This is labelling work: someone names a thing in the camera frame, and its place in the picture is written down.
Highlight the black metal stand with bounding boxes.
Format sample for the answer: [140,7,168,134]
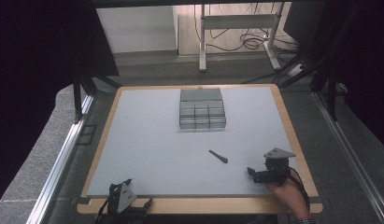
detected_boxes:
[277,6,349,123]
[71,65,122,124]

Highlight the black floor cables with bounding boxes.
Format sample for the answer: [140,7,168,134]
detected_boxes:
[193,3,301,54]

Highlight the clear plastic compartment box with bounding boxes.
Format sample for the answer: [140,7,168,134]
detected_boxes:
[178,87,228,131]

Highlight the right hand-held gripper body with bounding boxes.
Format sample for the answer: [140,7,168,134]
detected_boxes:
[252,147,297,185]

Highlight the aluminium rail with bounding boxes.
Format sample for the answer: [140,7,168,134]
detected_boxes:
[25,93,95,224]
[311,91,384,223]

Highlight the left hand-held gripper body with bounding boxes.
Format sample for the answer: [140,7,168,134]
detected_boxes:
[95,181,148,224]

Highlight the white table mat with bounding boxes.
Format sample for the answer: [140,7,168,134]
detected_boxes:
[86,86,301,198]

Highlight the dark curtain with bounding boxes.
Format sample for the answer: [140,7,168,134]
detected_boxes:
[282,0,384,153]
[0,0,121,208]

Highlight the white cabinet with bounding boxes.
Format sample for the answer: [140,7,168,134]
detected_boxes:
[95,6,178,54]

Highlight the black pen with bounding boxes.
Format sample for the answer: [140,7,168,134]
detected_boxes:
[208,149,230,164]

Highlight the white power strip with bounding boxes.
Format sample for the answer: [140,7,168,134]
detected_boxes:
[286,63,306,78]

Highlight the person's right hand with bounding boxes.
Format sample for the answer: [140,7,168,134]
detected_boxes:
[263,169,309,220]

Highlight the white metal desk frame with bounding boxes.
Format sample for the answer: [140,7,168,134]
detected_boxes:
[198,2,286,74]

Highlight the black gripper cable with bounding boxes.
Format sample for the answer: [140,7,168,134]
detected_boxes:
[287,167,311,211]

